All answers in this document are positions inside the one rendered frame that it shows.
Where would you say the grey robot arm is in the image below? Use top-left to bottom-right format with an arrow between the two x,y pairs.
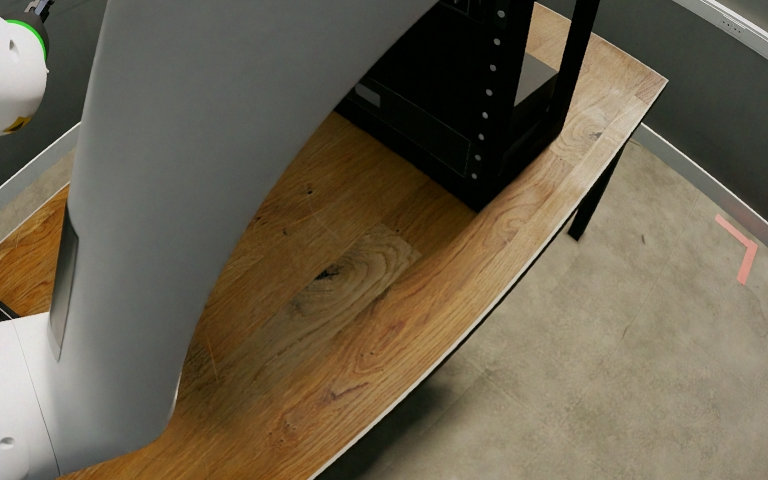
0,0 -> 439,480

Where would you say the black server rack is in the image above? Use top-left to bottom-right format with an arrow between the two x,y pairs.
334,0 -> 600,214

